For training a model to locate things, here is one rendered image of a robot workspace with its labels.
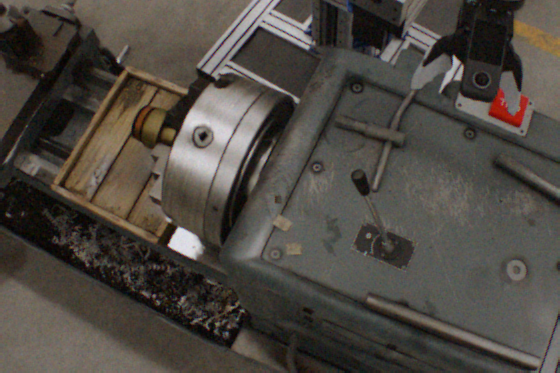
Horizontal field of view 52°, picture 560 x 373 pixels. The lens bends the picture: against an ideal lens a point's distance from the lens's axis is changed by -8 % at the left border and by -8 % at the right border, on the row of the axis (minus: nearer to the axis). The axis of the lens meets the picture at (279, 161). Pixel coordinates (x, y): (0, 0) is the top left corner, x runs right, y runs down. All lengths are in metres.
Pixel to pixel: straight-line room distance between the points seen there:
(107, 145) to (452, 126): 0.81
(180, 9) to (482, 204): 2.03
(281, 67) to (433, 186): 1.40
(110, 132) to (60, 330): 1.05
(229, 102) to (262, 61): 1.26
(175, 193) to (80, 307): 1.32
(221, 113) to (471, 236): 0.46
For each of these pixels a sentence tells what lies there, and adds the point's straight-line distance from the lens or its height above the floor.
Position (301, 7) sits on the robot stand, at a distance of 2.47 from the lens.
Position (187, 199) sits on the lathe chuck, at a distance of 1.08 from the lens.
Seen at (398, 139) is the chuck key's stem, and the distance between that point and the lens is 1.00.
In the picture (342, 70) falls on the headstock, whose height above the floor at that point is 1.25.
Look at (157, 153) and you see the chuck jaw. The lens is 1.20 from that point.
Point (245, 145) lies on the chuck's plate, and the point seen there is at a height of 1.24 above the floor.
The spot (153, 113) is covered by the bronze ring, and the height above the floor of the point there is 1.12.
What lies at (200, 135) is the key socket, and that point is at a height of 1.22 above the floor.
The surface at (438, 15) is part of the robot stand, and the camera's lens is 2.51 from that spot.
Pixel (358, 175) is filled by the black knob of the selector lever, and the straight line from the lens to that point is 0.83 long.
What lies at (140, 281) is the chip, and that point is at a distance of 1.67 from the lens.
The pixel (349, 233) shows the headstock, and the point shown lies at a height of 1.26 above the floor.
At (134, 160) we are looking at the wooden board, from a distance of 1.45.
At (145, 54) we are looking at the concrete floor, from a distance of 2.69.
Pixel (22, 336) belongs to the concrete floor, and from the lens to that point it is 2.42.
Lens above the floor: 2.17
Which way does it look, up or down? 66 degrees down
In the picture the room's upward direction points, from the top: 6 degrees counter-clockwise
